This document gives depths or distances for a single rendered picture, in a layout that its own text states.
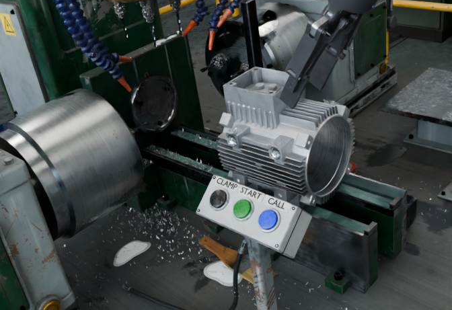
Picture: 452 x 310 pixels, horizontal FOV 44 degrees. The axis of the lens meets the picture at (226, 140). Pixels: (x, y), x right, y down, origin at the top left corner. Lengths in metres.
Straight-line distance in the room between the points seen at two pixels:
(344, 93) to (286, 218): 0.83
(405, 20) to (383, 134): 3.00
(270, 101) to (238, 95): 0.08
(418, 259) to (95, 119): 0.67
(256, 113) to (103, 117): 0.28
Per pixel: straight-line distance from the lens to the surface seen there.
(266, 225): 0.81
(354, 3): 0.79
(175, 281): 1.15
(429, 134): 1.51
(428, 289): 1.10
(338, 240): 1.03
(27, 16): 1.31
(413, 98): 1.48
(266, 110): 1.02
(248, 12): 1.21
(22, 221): 0.97
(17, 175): 0.93
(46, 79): 1.35
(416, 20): 4.47
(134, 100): 1.31
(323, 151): 1.14
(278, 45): 1.35
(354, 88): 1.63
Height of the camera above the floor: 1.56
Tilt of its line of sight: 29 degrees down
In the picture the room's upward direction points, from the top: 9 degrees counter-clockwise
